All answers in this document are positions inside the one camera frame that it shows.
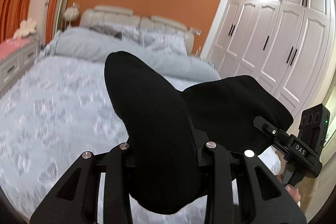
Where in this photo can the beige padded headboard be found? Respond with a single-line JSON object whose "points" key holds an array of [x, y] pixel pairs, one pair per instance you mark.
{"points": [[124, 16]]}

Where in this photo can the grey folded duvet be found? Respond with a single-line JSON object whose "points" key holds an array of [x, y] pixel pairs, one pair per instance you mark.
{"points": [[82, 43]]}

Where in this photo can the grey drawer cabinet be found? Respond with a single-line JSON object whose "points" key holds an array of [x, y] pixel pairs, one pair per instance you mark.
{"points": [[14, 66]]}

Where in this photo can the person right hand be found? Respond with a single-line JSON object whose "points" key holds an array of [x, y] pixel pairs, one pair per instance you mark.
{"points": [[294, 193]]}

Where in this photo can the wall light switch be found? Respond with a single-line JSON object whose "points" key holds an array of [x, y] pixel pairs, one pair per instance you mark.
{"points": [[198, 32]]}

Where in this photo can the black pants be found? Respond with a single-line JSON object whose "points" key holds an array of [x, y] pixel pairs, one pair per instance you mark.
{"points": [[160, 121]]}

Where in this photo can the pink cabinet top mat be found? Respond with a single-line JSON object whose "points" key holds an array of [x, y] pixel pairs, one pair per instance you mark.
{"points": [[11, 45]]}

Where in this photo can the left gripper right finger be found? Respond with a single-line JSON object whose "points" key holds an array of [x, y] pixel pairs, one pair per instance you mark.
{"points": [[262, 199]]}

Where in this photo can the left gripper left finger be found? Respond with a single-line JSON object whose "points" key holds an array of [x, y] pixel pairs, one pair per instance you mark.
{"points": [[74, 198]]}

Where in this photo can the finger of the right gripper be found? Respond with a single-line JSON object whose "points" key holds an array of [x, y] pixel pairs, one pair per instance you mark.
{"points": [[270, 129]]}

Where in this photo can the white bedside ornament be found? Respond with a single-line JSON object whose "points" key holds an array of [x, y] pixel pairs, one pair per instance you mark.
{"points": [[71, 14]]}

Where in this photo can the butterfly print pillow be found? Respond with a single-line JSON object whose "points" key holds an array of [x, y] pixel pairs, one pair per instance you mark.
{"points": [[157, 41]]}

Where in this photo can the black camera box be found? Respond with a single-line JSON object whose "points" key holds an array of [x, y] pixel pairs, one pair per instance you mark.
{"points": [[313, 127]]}

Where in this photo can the white flower plush cushion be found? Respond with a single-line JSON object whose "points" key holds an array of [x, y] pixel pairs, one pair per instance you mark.
{"points": [[27, 27]]}

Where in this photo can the white wardrobe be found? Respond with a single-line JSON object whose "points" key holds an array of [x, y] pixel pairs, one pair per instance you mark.
{"points": [[283, 44]]}

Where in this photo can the butterfly print bed sheet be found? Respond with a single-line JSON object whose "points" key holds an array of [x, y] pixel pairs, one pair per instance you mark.
{"points": [[61, 108]]}

